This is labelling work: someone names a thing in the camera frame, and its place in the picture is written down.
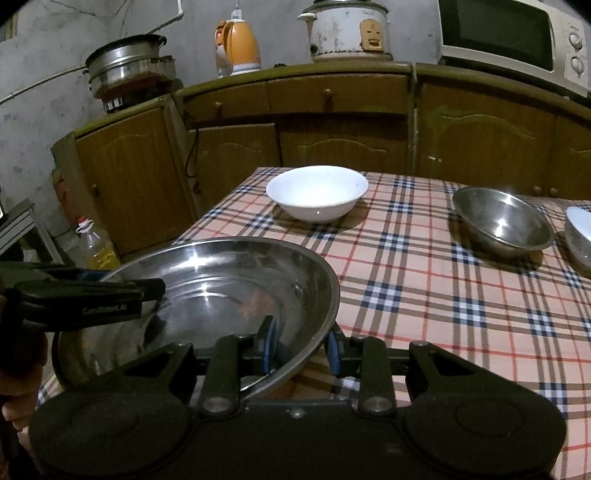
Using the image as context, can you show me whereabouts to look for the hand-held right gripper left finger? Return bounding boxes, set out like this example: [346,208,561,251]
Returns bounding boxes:
[122,315,281,416]

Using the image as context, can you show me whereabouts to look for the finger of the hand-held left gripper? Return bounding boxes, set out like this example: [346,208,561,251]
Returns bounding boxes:
[46,264,112,284]

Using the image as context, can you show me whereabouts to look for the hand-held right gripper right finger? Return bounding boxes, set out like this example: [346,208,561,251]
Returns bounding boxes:
[324,330,476,415]

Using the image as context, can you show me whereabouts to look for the large steel plate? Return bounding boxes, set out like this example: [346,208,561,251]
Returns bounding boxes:
[50,237,341,403]

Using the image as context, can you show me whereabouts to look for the wide white bowl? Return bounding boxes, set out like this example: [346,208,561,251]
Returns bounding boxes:
[266,166,369,224]

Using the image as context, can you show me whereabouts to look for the steel bowl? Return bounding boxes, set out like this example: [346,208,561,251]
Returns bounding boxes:
[452,186,556,259]

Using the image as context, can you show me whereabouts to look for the deep white bowl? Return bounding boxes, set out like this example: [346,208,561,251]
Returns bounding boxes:
[564,206,591,271]

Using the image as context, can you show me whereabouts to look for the person's left hand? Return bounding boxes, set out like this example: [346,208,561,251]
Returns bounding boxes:
[0,330,49,432]

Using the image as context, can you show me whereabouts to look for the cooking oil bottle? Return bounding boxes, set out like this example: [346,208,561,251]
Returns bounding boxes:
[75,216,122,273]

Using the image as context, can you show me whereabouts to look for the grey metal stool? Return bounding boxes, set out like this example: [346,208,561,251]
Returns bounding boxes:
[0,198,63,266]

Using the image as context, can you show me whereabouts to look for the plaid tablecloth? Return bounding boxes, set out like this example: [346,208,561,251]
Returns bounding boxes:
[34,167,591,480]

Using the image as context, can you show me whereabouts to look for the wooden single-door cabinet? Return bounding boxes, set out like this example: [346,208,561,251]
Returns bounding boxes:
[50,95,199,259]

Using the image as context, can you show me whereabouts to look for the red and black stove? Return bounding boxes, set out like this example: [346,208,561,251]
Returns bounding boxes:
[100,78,183,114]

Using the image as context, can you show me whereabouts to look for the steel steamer pot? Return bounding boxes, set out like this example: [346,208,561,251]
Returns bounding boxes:
[84,34,177,99]

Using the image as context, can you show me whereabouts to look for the wooden cabinet with drawers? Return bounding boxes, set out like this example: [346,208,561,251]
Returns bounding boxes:
[173,62,419,208]

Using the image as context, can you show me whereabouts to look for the orange electric kettle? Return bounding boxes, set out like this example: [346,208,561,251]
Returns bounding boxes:
[213,9,262,78]

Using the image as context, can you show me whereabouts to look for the white rice cooker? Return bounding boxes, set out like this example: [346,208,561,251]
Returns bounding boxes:
[297,0,394,63]

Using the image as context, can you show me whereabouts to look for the white microwave oven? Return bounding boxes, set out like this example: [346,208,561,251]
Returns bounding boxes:
[436,0,591,95]

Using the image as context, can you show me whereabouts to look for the black cable on cabinet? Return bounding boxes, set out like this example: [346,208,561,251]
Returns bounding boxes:
[182,99,201,178]

